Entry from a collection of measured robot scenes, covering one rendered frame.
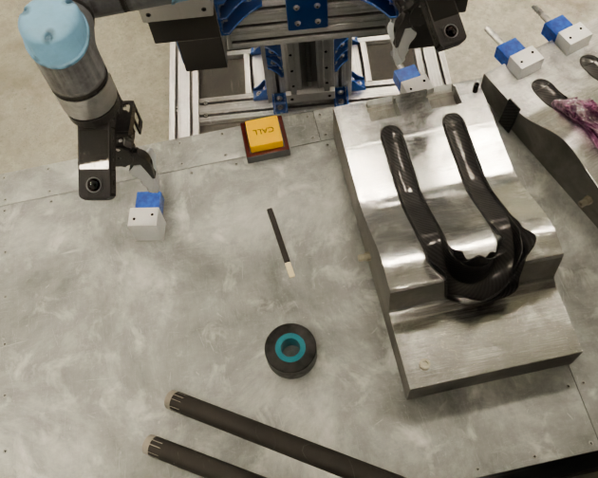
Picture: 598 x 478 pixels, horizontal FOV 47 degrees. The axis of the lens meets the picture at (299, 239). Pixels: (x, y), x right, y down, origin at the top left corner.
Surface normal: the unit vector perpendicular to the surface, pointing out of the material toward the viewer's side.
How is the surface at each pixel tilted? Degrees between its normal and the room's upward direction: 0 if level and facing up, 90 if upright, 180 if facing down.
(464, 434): 0
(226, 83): 0
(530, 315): 0
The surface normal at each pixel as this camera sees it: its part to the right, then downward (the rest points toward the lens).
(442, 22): 0.11, 0.00
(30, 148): -0.06, -0.46
